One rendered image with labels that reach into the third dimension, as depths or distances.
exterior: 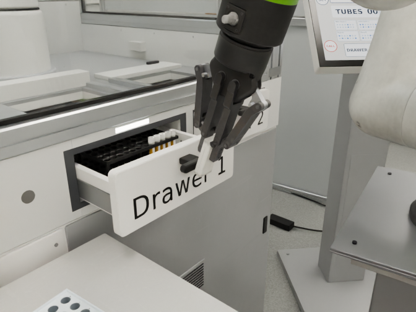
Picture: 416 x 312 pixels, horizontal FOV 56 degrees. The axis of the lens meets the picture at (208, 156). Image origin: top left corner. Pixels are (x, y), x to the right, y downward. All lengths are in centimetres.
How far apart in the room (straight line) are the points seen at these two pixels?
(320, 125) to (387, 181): 141
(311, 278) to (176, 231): 98
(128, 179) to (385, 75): 48
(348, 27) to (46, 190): 103
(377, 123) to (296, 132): 163
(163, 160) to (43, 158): 19
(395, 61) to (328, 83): 149
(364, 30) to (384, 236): 79
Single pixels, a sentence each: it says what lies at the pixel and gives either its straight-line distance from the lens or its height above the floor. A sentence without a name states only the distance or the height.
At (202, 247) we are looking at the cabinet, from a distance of 105.
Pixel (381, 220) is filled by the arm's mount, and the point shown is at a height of 78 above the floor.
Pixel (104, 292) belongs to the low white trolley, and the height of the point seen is 76.
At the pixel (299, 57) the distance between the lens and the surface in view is 230.
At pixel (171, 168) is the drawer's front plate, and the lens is 66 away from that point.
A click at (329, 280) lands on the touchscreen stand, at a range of 180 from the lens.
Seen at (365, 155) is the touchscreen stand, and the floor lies 62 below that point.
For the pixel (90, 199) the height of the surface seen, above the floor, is 85.
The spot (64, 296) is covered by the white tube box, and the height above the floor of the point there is 80.
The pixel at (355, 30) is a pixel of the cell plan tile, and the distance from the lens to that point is 137.
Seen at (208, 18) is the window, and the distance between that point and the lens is 90.
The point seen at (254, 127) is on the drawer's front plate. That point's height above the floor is 84.
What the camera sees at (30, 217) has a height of 84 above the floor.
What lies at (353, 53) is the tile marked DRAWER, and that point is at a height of 99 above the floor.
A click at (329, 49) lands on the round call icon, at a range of 130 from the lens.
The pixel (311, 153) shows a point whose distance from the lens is 240.
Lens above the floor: 117
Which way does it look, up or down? 23 degrees down
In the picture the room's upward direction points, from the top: straight up
